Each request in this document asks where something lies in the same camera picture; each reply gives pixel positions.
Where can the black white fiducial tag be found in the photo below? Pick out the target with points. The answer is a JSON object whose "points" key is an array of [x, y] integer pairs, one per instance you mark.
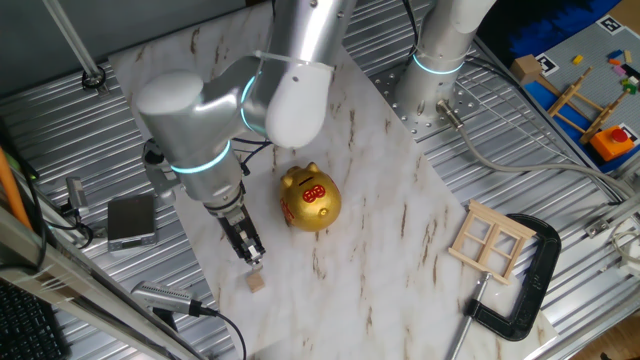
{"points": [[634, 131], [611, 25], [550, 64]]}

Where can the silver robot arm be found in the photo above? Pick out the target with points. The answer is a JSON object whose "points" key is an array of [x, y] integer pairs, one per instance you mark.
{"points": [[200, 135]]}

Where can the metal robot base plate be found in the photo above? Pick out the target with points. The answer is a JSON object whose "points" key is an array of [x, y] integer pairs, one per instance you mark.
{"points": [[387, 100]]}

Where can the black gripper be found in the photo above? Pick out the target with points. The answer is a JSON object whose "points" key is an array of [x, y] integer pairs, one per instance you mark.
{"points": [[232, 222]]}

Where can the tan toy brick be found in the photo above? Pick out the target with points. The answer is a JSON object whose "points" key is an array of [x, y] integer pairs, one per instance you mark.
{"points": [[628, 56]]}

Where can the yellow toy brick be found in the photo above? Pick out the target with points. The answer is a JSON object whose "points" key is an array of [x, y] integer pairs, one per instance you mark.
{"points": [[577, 59]]}

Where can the silver ribbed camera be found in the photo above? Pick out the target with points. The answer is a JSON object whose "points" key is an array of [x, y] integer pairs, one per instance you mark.
{"points": [[162, 296]]}

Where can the wooden cube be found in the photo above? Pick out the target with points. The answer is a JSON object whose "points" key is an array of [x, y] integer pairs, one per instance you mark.
{"points": [[525, 70]]}

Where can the wooden ladder frame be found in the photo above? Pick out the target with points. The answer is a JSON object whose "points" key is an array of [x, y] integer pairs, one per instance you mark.
{"points": [[569, 92]]}

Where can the gold piggy bank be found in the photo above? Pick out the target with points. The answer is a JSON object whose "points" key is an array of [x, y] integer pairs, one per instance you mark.
{"points": [[310, 210]]}

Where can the marble pattern board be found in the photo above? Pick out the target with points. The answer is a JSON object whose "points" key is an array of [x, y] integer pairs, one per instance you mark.
{"points": [[350, 280]]}

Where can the grey digital scale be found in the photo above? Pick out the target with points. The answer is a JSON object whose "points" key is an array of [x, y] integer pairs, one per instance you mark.
{"points": [[131, 217]]}

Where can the orange toy brick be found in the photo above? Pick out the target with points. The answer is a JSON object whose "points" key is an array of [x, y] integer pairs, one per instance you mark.
{"points": [[614, 62]]}

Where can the metal tripod pole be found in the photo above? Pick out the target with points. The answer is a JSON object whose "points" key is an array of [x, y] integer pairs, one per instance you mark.
{"points": [[72, 40]]}

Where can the orange pole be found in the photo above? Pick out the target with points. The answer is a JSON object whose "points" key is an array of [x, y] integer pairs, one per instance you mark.
{"points": [[12, 195]]}

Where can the small wooden block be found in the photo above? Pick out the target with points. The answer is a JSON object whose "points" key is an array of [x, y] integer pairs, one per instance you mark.
{"points": [[256, 284]]}

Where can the black C-clamp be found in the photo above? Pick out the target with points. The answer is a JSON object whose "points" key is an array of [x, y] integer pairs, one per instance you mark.
{"points": [[545, 260]]}

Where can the pink toy brick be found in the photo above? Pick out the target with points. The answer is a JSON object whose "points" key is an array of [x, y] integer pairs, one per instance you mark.
{"points": [[619, 70]]}

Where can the small grey camera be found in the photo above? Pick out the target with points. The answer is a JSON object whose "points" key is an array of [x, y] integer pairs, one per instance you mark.
{"points": [[76, 194]]}

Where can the black camera stand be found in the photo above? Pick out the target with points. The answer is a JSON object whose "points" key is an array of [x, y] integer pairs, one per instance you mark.
{"points": [[167, 319]]}

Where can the wooden window frame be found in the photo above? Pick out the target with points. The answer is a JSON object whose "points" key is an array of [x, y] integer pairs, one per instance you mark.
{"points": [[492, 240]]}

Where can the blue toy brick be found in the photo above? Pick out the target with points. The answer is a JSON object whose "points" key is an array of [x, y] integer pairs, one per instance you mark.
{"points": [[615, 54]]}

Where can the green toy brick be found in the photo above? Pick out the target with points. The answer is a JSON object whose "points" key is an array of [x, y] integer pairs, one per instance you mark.
{"points": [[631, 87]]}

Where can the black toy brick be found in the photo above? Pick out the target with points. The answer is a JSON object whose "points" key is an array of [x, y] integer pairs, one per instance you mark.
{"points": [[631, 70]]}

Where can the aluminium frame beam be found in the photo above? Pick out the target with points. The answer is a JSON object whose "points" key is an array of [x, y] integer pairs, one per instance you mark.
{"points": [[65, 282]]}

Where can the small metal bracket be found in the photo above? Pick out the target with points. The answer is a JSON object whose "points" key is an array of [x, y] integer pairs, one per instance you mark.
{"points": [[597, 229]]}

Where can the white socket box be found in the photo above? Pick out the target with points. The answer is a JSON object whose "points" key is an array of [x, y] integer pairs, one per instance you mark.
{"points": [[632, 265]]}

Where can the blue foam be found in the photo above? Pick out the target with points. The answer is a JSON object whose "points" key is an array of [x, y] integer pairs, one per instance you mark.
{"points": [[550, 30]]}

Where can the black keyboard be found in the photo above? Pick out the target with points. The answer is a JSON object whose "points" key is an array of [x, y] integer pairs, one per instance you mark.
{"points": [[25, 330]]}

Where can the grey brick baseplate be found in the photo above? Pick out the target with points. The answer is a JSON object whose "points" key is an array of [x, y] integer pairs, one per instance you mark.
{"points": [[595, 45]]}

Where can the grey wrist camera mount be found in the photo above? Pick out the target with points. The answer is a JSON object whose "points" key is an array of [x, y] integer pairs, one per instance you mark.
{"points": [[162, 182]]}

